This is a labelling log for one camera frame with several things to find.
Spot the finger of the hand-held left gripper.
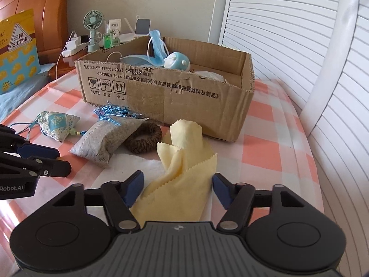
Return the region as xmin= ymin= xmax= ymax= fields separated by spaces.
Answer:
xmin=0 ymin=151 xmax=72 ymax=178
xmin=0 ymin=123 xmax=60 ymax=160

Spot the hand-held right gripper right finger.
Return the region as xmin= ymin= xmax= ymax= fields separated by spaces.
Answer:
xmin=212 ymin=172 xmax=311 ymax=234

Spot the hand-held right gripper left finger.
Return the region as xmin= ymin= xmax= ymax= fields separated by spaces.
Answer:
xmin=49 ymin=170 xmax=145 ymax=234

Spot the yellow cloth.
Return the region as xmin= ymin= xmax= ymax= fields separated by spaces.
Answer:
xmin=129 ymin=119 xmax=218 ymax=227

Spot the brown cardboard box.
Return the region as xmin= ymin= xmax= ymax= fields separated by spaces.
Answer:
xmin=74 ymin=36 xmax=256 ymax=143

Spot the blue round plush toy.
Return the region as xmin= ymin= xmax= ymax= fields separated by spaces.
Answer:
xmin=164 ymin=52 xmax=191 ymax=71

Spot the blue face mask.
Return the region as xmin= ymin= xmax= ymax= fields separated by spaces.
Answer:
xmin=146 ymin=30 xmax=169 ymax=68

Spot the white tissue sheet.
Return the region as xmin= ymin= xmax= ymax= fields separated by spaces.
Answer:
xmin=89 ymin=149 xmax=221 ymax=226

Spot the pink checkered tablecloth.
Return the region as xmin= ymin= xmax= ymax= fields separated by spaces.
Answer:
xmin=0 ymin=72 xmax=326 ymax=267

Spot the blue bed sheet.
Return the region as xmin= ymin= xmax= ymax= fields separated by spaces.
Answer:
xmin=0 ymin=63 xmax=56 ymax=122

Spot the grey sachet with blue tassel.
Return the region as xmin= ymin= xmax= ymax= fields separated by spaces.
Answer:
xmin=69 ymin=100 xmax=150 ymax=169

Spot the wooden nightstand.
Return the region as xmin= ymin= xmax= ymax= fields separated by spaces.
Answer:
xmin=48 ymin=50 xmax=95 ymax=79

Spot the yellow and blue bag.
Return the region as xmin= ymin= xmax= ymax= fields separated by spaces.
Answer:
xmin=0 ymin=9 xmax=41 ymax=96

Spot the white power strip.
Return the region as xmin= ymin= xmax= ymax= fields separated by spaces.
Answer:
xmin=62 ymin=46 xmax=87 ymax=58

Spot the white charger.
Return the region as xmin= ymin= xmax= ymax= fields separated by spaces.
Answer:
xmin=66 ymin=36 xmax=83 ymax=50

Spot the white louvered closet door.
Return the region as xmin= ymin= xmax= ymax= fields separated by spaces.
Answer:
xmin=300 ymin=6 xmax=369 ymax=272
xmin=218 ymin=0 xmax=361 ymax=114

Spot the green desk fan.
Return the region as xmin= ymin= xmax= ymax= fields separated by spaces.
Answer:
xmin=83 ymin=10 xmax=104 ymax=53

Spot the white router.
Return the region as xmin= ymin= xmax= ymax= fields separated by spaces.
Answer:
xmin=118 ymin=17 xmax=139 ymax=42

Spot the wooden headboard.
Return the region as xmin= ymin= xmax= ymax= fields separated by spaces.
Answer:
xmin=0 ymin=0 xmax=73 ymax=66

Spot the patterned sachet with cord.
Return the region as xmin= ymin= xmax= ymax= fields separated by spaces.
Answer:
xmin=10 ymin=111 xmax=88 ymax=143

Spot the brown braided hair tie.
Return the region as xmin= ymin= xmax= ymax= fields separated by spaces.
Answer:
xmin=125 ymin=123 xmax=163 ymax=154

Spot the white charging cable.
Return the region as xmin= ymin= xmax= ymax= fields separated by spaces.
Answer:
xmin=56 ymin=30 xmax=78 ymax=76

